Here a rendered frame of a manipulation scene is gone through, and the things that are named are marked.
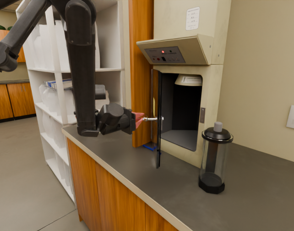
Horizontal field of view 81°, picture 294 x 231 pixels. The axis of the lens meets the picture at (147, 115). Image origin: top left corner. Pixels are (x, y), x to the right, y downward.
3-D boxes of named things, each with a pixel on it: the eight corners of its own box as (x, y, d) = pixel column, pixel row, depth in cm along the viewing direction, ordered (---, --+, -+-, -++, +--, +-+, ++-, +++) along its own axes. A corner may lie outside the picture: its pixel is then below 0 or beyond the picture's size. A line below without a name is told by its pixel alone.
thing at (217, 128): (215, 133, 70) (216, 117, 68) (235, 141, 62) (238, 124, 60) (198, 137, 65) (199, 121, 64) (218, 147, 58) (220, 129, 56)
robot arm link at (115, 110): (80, 116, 63) (80, 136, 58) (86, 94, 55) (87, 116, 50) (112, 118, 68) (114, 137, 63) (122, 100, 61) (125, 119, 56)
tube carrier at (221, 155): (209, 171, 76) (214, 126, 70) (231, 185, 68) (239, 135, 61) (191, 179, 71) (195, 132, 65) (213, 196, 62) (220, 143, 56)
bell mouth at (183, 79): (187, 81, 98) (187, 71, 96) (217, 84, 86) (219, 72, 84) (167, 83, 86) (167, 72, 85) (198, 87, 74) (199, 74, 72)
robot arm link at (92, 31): (61, -25, 31) (56, 0, 25) (94, -18, 33) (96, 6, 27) (78, 117, 64) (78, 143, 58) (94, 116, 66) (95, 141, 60)
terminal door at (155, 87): (152, 139, 100) (153, 68, 88) (158, 170, 71) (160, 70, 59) (151, 139, 100) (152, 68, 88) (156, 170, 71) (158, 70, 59)
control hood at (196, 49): (152, 64, 89) (153, 43, 86) (211, 64, 67) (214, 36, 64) (135, 64, 82) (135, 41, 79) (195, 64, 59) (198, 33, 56)
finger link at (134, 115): (149, 110, 72) (131, 114, 65) (149, 126, 74) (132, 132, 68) (138, 107, 76) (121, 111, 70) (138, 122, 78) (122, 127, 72)
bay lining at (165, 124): (181, 125, 115) (184, 70, 104) (219, 137, 97) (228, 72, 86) (156, 135, 99) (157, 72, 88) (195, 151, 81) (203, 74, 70)
